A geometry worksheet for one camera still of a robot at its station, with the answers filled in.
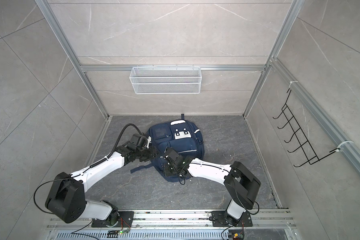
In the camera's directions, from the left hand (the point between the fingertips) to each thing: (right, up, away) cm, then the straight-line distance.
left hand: (159, 150), depth 85 cm
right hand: (+4, -10, -1) cm, 11 cm away
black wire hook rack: (+68, +5, -22) cm, 71 cm away
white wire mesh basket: (+3, +46, +15) cm, 49 cm away
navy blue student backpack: (+15, +8, +12) cm, 21 cm away
